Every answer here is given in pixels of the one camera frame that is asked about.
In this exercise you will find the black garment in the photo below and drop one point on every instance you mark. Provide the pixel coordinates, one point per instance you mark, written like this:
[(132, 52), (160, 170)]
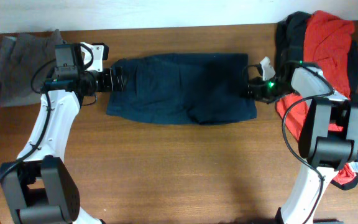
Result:
[(289, 43)]

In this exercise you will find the folded grey shorts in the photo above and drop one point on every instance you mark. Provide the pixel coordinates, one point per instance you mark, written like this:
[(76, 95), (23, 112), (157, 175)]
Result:
[(23, 62)]

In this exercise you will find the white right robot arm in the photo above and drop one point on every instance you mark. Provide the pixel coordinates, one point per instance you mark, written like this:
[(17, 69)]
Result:
[(329, 136)]

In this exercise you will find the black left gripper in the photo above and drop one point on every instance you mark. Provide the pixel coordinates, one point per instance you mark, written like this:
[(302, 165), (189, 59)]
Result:
[(109, 84)]

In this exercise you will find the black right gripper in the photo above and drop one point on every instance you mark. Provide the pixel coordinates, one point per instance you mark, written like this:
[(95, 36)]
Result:
[(257, 89)]

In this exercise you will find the navy blue shorts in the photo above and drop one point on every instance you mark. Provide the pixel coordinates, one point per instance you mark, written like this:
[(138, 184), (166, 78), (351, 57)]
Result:
[(203, 89)]

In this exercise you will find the red t-shirt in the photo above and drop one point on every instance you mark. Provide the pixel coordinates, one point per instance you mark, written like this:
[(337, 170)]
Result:
[(327, 43)]

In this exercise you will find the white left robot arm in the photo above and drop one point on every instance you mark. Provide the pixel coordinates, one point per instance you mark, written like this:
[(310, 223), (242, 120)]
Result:
[(37, 186)]

